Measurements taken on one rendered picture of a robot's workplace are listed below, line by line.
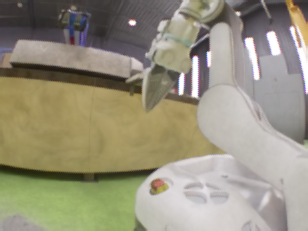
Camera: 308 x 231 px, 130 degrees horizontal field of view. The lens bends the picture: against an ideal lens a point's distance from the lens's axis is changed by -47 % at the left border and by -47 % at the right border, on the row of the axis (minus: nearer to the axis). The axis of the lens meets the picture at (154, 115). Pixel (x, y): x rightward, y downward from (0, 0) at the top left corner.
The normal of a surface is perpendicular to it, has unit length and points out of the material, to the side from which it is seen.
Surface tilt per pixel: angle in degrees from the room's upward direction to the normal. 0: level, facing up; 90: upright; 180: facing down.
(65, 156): 90
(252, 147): 89
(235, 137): 91
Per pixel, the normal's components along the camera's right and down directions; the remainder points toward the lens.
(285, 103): -0.85, -0.09
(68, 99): 0.52, 0.00
